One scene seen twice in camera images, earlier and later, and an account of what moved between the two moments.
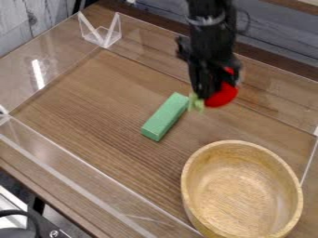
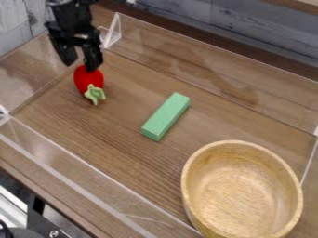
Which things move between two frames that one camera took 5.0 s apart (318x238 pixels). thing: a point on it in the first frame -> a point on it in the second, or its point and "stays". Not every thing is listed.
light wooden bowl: (241, 191) stays
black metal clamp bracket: (47, 229) stays
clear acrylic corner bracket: (101, 35) stays
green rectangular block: (166, 116) stays
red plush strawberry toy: (225, 92) -> (90, 82)
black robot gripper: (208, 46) -> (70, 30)
